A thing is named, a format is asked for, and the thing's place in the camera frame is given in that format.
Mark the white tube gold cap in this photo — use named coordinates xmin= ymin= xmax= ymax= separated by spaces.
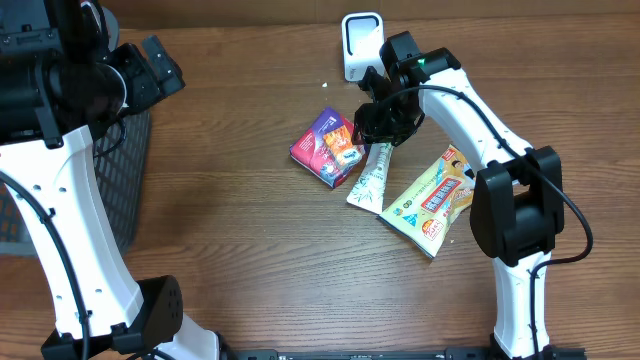
xmin=346 ymin=143 xmax=394 ymax=215

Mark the small orange packet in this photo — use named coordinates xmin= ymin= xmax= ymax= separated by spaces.
xmin=323 ymin=125 xmax=362 ymax=169

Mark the yellow snack bag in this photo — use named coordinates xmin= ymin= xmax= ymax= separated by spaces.
xmin=379 ymin=145 xmax=475 ymax=258

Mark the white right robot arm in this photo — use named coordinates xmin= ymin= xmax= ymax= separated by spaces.
xmin=353 ymin=32 xmax=594 ymax=359

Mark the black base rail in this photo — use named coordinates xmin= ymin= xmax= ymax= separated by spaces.
xmin=219 ymin=347 xmax=589 ymax=360

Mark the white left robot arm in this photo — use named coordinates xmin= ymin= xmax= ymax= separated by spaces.
xmin=1 ymin=0 xmax=222 ymax=360

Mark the red purple tissue pack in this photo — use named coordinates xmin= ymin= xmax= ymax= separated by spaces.
xmin=289 ymin=107 xmax=368 ymax=188

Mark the grey plastic mesh basket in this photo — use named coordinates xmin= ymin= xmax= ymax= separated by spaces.
xmin=0 ymin=4 xmax=153 ymax=257

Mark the white barcode scanner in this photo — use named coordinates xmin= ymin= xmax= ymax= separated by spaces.
xmin=341 ymin=12 xmax=385 ymax=82

